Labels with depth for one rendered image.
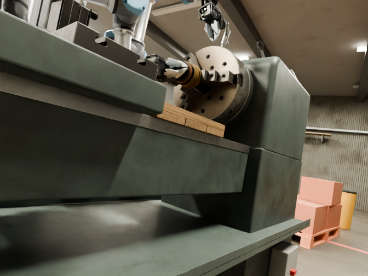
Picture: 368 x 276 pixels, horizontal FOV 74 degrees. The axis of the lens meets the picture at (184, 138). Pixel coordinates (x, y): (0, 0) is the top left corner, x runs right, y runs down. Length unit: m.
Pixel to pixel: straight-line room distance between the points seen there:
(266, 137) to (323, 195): 2.76
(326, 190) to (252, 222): 2.76
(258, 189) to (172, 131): 0.50
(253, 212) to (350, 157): 8.61
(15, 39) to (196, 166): 0.52
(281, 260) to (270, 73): 0.81
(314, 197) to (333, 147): 5.92
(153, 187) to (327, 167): 9.05
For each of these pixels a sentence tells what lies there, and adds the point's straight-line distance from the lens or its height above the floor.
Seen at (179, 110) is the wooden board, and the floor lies 0.90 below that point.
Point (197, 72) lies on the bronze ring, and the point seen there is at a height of 1.09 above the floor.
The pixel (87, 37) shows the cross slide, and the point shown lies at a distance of 0.45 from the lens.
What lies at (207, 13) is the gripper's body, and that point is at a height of 1.42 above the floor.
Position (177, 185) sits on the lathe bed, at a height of 0.71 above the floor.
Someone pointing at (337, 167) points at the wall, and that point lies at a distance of 9.51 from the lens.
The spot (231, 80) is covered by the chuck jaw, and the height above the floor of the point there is 1.08.
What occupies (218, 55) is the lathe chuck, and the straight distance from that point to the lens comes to 1.01.
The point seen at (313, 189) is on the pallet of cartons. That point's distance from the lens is 3.75.
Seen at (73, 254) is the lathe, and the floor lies 0.54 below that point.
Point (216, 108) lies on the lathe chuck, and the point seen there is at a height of 0.98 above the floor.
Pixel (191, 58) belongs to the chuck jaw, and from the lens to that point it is 1.03.
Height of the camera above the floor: 0.79
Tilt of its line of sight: 4 degrees up
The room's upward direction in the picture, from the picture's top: 10 degrees clockwise
